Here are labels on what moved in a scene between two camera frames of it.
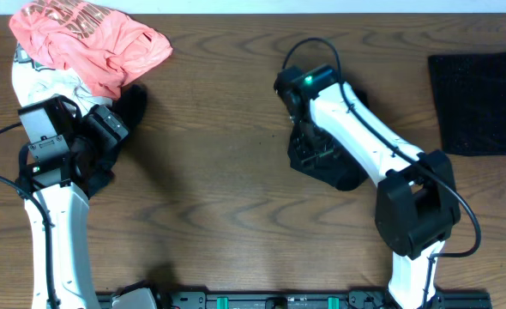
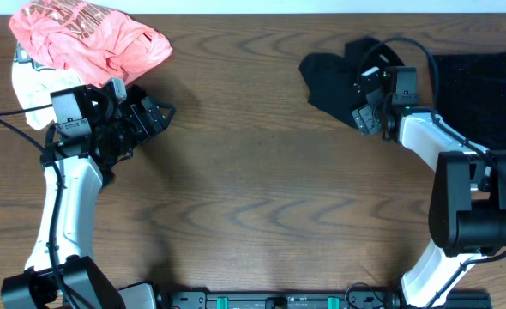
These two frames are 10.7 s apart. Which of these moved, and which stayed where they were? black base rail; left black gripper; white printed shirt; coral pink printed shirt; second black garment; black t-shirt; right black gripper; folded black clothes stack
Moved: right black gripper; black t-shirt; left black gripper
Stayed: second black garment; coral pink printed shirt; black base rail; white printed shirt; folded black clothes stack
